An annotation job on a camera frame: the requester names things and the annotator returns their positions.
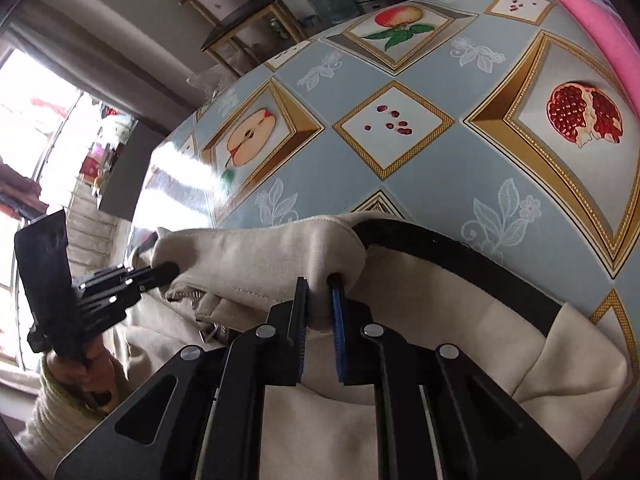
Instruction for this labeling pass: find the cream zip jacket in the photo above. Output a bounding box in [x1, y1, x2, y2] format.
[107, 212, 630, 480]

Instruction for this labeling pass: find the person's left hand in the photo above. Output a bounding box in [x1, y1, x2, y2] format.
[45, 337, 118, 408]

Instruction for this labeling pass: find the fruit print tablecloth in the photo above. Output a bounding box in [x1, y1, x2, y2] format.
[127, 0, 640, 361]

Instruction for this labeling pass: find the person's left forearm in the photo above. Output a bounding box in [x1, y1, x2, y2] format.
[17, 355, 133, 478]

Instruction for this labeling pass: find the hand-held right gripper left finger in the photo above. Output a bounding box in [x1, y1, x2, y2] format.
[54, 276, 309, 480]

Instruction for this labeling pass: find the grey window curtain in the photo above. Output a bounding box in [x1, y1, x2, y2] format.
[10, 0, 223, 128]

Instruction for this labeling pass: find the black cabinet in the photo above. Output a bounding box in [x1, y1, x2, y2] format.
[97, 121, 168, 221]

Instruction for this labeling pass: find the wooden chair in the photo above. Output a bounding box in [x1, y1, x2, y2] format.
[179, 0, 307, 67]

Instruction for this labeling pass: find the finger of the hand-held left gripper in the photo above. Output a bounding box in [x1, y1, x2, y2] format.
[75, 261, 181, 290]
[80, 280, 167, 311]

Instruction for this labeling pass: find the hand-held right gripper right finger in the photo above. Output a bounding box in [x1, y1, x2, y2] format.
[329, 279, 584, 480]

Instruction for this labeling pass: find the pink floral blanket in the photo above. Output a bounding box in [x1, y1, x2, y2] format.
[482, 0, 640, 106]

